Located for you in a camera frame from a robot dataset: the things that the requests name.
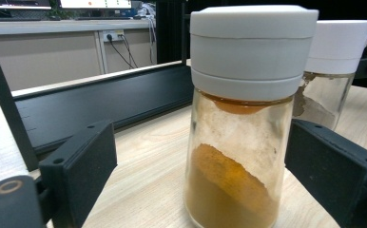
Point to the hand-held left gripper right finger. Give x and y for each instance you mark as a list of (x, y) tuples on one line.
[(333, 171)]

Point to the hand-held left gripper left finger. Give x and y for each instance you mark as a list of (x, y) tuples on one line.
[(77, 164)]

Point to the grey powder spice jar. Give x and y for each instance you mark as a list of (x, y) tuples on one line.
[(337, 47)]

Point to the orange powder spice jar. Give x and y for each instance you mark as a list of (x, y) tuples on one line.
[(248, 57)]

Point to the beige office desk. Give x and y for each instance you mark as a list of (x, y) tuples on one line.
[(45, 27)]

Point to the green potted plant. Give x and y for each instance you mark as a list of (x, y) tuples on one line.
[(56, 12)]

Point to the white-screen computer monitor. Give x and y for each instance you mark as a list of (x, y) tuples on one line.
[(96, 3)]

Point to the dark-framed computer monitor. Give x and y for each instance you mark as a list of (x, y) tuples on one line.
[(13, 3)]

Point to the white wall power outlet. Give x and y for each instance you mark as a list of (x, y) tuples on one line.
[(116, 34)]

